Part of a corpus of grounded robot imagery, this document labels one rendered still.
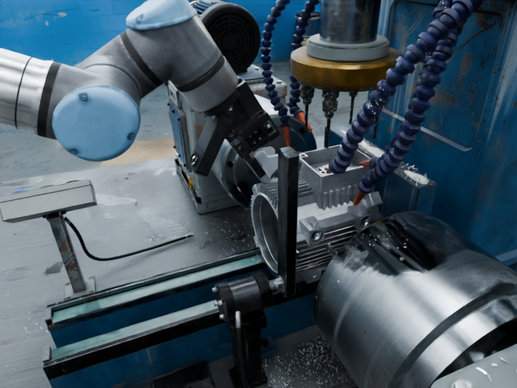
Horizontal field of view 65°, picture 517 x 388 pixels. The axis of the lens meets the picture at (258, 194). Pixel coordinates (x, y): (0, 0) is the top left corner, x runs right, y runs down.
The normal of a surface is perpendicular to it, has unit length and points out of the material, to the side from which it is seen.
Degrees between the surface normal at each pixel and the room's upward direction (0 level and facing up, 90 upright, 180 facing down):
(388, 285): 39
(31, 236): 0
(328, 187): 90
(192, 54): 88
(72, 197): 55
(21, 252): 0
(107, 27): 90
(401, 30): 90
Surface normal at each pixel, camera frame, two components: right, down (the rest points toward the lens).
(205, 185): 0.38, 0.47
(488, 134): -0.93, 0.22
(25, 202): 0.30, -0.11
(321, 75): -0.53, 0.45
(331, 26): -0.75, 0.36
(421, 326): -0.60, -0.53
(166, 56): 0.31, 0.64
